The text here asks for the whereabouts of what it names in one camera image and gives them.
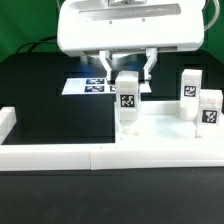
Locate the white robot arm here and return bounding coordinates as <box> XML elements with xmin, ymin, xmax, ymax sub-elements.
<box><xmin>57</xmin><ymin>0</ymin><xmax>220</xmax><ymax>83</ymax></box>

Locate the white tag sheet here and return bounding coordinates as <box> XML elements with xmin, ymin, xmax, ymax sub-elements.
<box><xmin>61</xmin><ymin>76</ymin><xmax>152</xmax><ymax>96</ymax></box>

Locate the black cable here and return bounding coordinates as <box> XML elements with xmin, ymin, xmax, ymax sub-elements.
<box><xmin>15</xmin><ymin>35</ymin><xmax>60</xmax><ymax>54</ymax></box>

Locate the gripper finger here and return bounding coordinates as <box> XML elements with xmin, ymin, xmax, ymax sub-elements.
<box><xmin>140</xmin><ymin>48</ymin><xmax>158</xmax><ymax>82</ymax></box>
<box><xmin>99</xmin><ymin>50</ymin><xmax>116</xmax><ymax>84</ymax></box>

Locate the white U-shaped fence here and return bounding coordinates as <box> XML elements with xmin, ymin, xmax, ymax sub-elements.
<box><xmin>0</xmin><ymin>107</ymin><xmax>224</xmax><ymax>171</ymax></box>

